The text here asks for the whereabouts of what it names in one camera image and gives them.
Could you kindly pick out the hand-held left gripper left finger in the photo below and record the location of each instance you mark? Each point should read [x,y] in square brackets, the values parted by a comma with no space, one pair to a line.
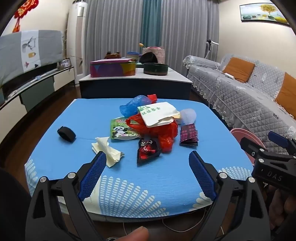
[92,176]

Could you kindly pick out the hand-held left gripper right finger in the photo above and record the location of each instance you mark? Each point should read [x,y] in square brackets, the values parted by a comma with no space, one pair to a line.
[203,176]

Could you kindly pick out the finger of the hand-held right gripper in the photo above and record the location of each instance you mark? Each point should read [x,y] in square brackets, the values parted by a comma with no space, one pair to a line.
[252,148]
[279,140]

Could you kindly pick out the pink plastic bin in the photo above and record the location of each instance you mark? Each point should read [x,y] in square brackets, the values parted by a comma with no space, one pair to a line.
[240,136]

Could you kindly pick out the white tissue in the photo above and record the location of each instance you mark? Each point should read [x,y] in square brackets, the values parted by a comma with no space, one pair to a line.
[111,155]

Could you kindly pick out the maroon patterned packet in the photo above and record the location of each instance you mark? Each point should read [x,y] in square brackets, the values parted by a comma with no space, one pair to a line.
[188,134]

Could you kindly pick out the green panda snack packet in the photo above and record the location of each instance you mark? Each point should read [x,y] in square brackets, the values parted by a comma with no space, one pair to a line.
[120,132]

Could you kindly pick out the red plastic bag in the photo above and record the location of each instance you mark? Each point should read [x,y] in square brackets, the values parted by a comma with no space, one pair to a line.
[166,136]

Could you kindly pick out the black red snack packet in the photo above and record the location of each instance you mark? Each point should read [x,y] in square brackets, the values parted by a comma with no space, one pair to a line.
[148,153]

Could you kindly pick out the clear plastic cup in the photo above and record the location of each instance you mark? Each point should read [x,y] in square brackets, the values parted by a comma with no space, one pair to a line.
[188,115]

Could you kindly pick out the blue plastic bag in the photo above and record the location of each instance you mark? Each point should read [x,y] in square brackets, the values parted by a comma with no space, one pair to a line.
[134,104]

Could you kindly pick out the person's right hand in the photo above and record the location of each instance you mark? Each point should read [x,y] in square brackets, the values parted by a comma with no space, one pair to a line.
[278,206]

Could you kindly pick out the person's left hand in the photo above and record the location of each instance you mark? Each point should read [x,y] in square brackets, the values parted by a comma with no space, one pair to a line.
[136,234]

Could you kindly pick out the orange cushion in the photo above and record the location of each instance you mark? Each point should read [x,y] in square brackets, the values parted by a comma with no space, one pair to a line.
[288,95]
[239,69]

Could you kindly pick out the grey quilted sofa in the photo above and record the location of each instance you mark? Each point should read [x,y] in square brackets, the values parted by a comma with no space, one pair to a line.
[242,102]

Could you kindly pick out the blue patterned tablecloth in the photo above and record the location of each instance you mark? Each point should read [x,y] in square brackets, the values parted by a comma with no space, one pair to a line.
[69,111]

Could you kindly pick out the white power strip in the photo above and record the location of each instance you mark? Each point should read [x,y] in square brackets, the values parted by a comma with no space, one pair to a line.
[229,76]

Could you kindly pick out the white green television cabinet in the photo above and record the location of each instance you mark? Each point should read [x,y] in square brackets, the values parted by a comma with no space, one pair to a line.
[34,95]

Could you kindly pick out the white top coffee table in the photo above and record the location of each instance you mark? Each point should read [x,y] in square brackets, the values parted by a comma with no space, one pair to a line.
[138,85]

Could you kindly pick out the colourful rectangular box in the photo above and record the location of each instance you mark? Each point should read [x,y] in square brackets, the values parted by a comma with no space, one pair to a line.
[111,68]

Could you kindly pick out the white rod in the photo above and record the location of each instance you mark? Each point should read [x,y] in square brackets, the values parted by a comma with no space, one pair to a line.
[34,78]

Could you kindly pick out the dark green round tin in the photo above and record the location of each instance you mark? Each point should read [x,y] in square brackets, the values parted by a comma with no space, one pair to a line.
[155,69]

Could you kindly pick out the brown teapot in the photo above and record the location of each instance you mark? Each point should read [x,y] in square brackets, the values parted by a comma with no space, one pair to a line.
[112,55]

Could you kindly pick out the mint green tray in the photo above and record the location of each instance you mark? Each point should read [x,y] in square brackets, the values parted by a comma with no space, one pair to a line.
[140,63]

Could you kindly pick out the stack of coloured bowls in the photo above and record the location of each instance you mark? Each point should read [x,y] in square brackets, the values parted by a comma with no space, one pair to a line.
[133,55]

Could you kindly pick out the pink lace basket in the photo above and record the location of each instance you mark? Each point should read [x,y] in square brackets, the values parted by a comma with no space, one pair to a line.
[160,54]

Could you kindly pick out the black hat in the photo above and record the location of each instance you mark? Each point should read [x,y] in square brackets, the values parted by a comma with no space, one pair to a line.
[149,58]

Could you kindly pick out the grey curtain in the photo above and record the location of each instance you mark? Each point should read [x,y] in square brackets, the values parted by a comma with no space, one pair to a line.
[113,30]
[187,30]

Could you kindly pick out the white standing air conditioner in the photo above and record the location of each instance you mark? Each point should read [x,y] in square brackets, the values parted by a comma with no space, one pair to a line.
[77,41]

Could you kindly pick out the television with grey cover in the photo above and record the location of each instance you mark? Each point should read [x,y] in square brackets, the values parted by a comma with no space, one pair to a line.
[13,53]

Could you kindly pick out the teal curtain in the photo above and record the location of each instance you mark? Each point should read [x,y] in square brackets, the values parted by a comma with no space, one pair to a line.
[150,23]

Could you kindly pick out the small photo frame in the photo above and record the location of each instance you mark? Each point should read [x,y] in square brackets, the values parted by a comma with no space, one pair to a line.
[65,63]

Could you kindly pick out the framed wall painting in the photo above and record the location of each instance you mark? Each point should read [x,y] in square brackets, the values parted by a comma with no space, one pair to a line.
[261,12]

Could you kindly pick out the red knot wall ornament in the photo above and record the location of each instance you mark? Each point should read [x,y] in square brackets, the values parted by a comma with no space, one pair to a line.
[25,8]

